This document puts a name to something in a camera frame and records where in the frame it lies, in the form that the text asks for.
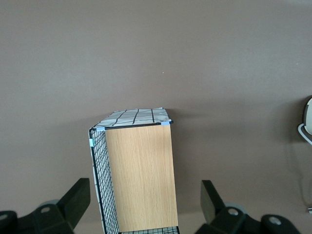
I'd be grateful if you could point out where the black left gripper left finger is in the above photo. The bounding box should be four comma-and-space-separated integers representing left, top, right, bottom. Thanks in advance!
18, 177, 92, 234

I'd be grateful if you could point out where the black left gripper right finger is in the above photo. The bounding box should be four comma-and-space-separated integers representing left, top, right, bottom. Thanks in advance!
195, 179, 263, 234

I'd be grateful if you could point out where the white two-slot toaster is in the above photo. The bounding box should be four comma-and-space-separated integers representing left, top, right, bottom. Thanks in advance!
303, 95, 312, 137

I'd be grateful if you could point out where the wire basket with wooden boards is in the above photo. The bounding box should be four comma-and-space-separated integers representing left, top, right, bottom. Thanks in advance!
87, 106, 181, 234

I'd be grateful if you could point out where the white toaster cable with plug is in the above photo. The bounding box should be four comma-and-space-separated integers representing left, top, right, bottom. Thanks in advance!
297, 122, 312, 215

